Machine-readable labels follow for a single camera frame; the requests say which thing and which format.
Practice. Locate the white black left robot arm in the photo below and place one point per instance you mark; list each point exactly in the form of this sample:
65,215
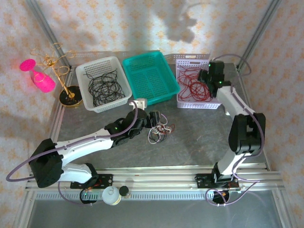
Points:
83,145

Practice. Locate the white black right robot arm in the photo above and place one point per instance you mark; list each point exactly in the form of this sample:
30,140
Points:
228,99

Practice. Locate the lavender perforated plastic basket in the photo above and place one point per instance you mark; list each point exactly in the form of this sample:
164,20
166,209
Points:
190,62

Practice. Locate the teal perforated plastic basket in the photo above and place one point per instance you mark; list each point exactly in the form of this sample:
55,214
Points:
152,78

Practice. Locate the white perforated plastic basket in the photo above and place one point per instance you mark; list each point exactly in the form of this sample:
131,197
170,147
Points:
102,63

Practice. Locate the black round bottle cap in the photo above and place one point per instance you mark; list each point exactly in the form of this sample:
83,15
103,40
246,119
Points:
124,191

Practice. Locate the white round can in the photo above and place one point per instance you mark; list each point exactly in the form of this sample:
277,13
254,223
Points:
111,196

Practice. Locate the pink wine glass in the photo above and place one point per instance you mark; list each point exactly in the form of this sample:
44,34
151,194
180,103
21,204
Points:
44,83

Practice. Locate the aluminium front rail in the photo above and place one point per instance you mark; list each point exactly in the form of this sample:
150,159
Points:
154,177

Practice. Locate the aluminium frame post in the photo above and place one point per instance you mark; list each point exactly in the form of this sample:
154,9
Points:
45,28
261,31

